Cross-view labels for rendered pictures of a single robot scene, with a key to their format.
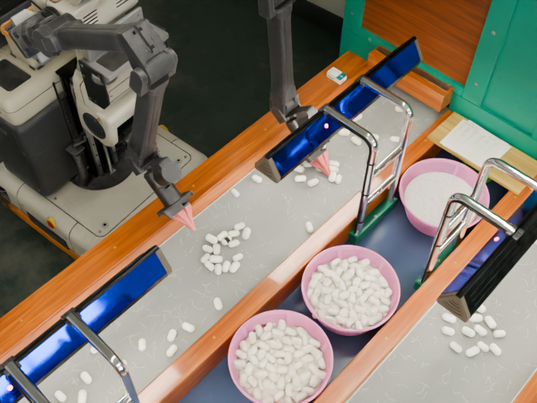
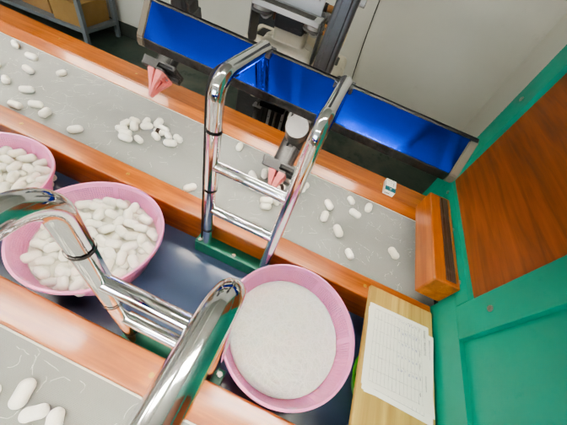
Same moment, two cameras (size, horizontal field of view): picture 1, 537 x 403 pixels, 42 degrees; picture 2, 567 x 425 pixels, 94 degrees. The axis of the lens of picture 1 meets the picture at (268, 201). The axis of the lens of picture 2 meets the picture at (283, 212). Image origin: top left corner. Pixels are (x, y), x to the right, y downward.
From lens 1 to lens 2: 169 cm
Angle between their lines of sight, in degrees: 32
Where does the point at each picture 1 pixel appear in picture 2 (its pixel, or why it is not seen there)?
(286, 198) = not seen: hidden behind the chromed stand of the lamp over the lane
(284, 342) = (14, 183)
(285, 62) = (326, 42)
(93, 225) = not seen: hidden behind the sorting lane
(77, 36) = not seen: outside the picture
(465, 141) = (394, 339)
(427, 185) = (301, 306)
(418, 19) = (513, 188)
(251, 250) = (151, 149)
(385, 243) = (206, 281)
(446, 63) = (485, 259)
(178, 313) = (67, 110)
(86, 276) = (104, 61)
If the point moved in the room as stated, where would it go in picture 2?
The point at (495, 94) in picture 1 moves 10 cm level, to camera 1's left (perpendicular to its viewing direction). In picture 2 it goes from (499, 349) to (455, 292)
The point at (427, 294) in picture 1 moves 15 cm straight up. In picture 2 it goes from (74, 338) to (29, 304)
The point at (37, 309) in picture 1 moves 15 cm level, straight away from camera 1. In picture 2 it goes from (70, 44) to (110, 38)
